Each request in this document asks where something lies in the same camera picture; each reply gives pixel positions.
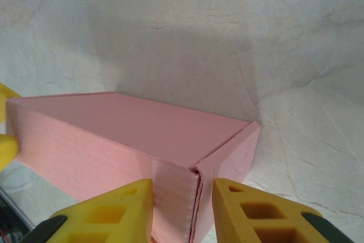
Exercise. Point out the pink paper box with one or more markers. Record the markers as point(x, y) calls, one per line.
point(128, 140)

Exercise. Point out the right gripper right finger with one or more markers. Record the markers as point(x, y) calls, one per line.
point(227, 211)

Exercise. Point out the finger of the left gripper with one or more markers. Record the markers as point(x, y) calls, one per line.
point(7, 147)
point(3, 100)

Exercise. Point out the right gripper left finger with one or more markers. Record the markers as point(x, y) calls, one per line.
point(142, 197)

